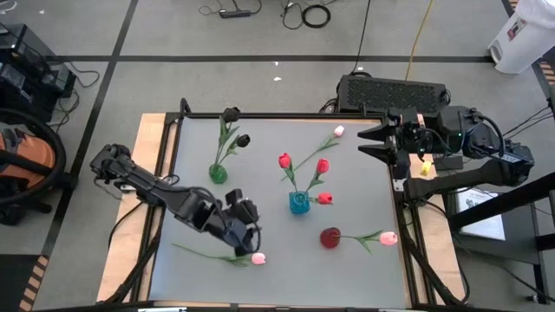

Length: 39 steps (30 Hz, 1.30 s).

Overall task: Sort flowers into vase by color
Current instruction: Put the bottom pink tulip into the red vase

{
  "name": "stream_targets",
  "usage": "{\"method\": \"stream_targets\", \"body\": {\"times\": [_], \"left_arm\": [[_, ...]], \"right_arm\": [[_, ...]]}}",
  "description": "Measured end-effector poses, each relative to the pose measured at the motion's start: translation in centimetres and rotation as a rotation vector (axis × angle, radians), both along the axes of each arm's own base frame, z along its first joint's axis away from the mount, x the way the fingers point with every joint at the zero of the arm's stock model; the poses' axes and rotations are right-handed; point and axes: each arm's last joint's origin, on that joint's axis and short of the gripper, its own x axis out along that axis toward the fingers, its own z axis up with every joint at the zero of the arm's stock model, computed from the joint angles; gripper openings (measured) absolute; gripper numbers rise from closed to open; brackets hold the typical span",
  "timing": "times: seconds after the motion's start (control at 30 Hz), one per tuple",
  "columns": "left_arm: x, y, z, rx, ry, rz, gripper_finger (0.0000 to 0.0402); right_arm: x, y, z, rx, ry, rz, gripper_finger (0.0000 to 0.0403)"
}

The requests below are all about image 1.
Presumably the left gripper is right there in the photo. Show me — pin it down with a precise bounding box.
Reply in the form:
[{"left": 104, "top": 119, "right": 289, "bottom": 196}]
[{"left": 216, "top": 199, "right": 261, "bottom": 257}]

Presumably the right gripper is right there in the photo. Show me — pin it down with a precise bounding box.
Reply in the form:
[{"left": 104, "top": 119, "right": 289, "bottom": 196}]
[{"left": 357, "top": 107, "right": 439, "bottom": 179}]

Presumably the blue glass vase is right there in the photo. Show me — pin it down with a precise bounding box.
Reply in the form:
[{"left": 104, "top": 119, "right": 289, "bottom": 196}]
[{"left": 289, "top": 191, "right": 311, "bottom": 216}]

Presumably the green glass vase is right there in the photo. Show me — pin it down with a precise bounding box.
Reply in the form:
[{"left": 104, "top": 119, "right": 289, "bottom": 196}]
[{"left": 208, "top": 163, "right": 229, "bottom": 185}]

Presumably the red glass vase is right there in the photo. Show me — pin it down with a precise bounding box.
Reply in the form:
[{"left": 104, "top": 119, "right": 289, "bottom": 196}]
[{"left": 319, "top": 227, "right": 343, "bottom": 250}]

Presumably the black mesh computer case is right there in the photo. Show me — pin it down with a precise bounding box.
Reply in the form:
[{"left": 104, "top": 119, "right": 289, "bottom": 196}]
[{"left": 336, "top": 72, "right": 452, "bottom": 118}]

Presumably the white paper sheet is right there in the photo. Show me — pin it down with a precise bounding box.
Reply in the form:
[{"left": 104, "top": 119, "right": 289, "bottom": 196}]
[{"left": 454, "top": 184, "right": 507, "bottom": 242}]

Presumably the black side desk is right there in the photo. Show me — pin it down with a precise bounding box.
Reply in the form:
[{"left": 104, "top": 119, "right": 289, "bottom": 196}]
[{"left": 447, "top": 171, "right": 555, "bottom": 304}]

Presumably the white plastic bin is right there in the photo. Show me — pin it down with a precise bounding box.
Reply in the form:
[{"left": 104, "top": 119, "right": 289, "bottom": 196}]
[{"left": 486, "top": 0, "right": 555, "bottom": 75}]

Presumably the black power strip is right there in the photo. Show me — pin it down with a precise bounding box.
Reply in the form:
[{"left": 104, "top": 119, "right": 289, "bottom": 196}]
[{"left": 219, "top": 9, "right": 252, "bottom": 20}]

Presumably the orange and black vacuum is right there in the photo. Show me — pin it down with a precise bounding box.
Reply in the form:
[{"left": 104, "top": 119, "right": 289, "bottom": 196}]
[{"left": 0, "top": 107, "right": 69, "bottom": 226}]

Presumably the black equipment stack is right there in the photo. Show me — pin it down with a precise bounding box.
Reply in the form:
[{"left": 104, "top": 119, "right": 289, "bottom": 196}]
[{"left": 0, "top": 23, "right": 78, "bottom": 123}]

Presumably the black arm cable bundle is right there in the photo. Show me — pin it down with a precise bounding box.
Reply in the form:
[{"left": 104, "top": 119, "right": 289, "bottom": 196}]
[
  {"left": 397, "top": 216, "right": 472, "bottom": 307},
  {"left": 101, "top": 203, "right": 168, "bottom": 304}
]

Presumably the yellow cable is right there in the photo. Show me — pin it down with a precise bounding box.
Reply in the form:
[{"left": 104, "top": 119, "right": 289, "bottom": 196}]
[{"left": 405, "top": 0, "right": 435, "bottom": 82}]

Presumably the black metal table frame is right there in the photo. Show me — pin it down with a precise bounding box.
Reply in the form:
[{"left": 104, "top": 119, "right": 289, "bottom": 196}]
[{"left": 97, "top": 97, "right": 472, "bottom": 312}]

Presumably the long black cable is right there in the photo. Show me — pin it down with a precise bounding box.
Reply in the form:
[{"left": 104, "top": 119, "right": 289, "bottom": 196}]
[{"left": 350, "top": 0, "right": 372, "bottom": 75}]

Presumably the coiled black cable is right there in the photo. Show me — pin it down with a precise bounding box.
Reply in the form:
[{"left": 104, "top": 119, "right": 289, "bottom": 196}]
[{"left": 301, "top": 3, "right": 333, "bottom": 29}]

